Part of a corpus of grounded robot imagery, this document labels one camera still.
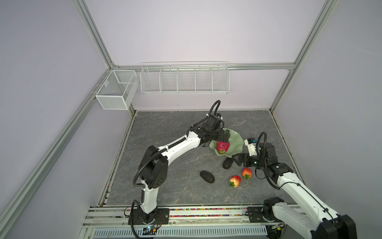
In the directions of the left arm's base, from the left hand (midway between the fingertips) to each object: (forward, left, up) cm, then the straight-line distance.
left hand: (224, 136), depth 84 cm
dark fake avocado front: (-18, +11, -13) cm, 25 cm away
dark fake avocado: (-11, -2, -13) cm, 17 cm away
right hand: (-11, -7, -6) cm, 14 cm away
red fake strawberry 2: (-17, -12, -13) cm, 25 cm away
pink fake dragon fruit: (-1, 0, -10) cm, 10 cm away
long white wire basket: (+40, +21, +13) cm, 47 cm away
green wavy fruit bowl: (+4, -11, -15) cm, 19 cm away
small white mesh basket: (+38, +68, +6) cm, 78 cm away
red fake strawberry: (-22, -4, -13) cm, 25 cm away
